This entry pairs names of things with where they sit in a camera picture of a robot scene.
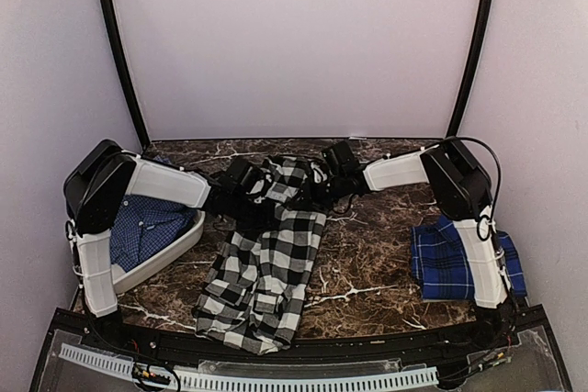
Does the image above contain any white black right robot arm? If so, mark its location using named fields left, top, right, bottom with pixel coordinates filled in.
left=310, top=137, right=512, bottom=309

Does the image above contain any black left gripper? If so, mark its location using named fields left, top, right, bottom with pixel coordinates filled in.
left=228, top=192, right=279, bottom=234

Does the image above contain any black corner frame post left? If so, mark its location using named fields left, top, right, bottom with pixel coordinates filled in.
left=99, top=0, right=151, bottom=151

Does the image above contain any black corner frame post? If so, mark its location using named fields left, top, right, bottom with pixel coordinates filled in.
left=446, top=0, right=492, bottom=138
left=99, top=0, right=151, bottom=151

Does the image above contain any grey plastic bin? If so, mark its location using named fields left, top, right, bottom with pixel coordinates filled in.
left=111, top=211, right=205, bottom=295

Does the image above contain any black white checked shirt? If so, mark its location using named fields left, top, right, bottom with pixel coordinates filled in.
left=193, top=156, right=328, bottom=355

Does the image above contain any blue plaid folded shirt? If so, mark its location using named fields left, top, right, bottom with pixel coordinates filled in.
left=410, top=215, right=529, bottom=301

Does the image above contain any white slotted cable duct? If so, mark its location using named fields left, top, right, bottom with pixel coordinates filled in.
left=59, top=343, right=438, bottom=391

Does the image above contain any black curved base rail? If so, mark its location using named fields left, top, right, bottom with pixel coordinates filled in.
left=29, top=306, right=572, bottom=391

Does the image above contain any black corner frame post right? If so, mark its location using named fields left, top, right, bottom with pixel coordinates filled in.
left=446, top=0, right=492, bottom=138

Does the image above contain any small-check blue shirt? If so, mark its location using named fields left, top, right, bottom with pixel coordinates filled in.
left=109, top=195, right=197, bottom=272

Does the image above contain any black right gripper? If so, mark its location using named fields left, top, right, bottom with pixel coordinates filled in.
left=290, top=172, right=347, bottom=211

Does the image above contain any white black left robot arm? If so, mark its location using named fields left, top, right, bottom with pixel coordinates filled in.
left=63, top=140, right=276, bottom=352

